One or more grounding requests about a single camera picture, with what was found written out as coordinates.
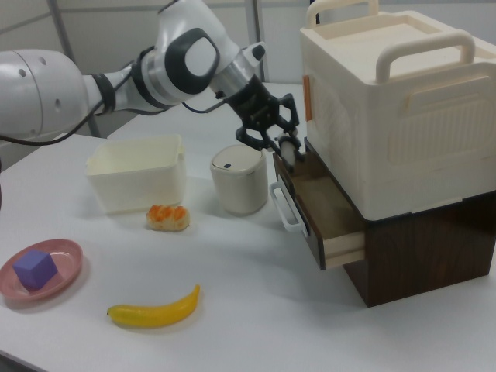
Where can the purple cube block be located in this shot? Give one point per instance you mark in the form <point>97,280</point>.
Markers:
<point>35,270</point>

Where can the pink plate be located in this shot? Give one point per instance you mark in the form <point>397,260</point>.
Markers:
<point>66,259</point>

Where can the orange topped toy bread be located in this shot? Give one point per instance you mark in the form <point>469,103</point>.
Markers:
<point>168,218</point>

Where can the open wooden drawer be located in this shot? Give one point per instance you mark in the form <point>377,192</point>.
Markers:
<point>329,217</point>

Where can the cream plastic open container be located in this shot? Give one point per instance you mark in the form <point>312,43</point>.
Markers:
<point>135,174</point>

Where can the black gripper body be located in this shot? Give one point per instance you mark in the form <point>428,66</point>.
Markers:
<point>253,106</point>

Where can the cream plastic storage box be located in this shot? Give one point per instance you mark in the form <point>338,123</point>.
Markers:
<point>407,116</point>

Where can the cream lidded trash bin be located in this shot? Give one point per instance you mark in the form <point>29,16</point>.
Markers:
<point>239,182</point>

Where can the yellow toy banana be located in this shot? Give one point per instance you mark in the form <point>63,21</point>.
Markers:
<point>155,313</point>

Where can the dark brown wooden cabinet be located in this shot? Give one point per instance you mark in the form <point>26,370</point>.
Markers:
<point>422,252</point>

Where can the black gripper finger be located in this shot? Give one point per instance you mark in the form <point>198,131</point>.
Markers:
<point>252,140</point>
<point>293,116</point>

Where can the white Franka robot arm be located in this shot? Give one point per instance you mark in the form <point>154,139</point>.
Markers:
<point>116,73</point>

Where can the black and white panda toy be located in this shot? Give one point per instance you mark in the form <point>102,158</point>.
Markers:
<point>288,151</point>

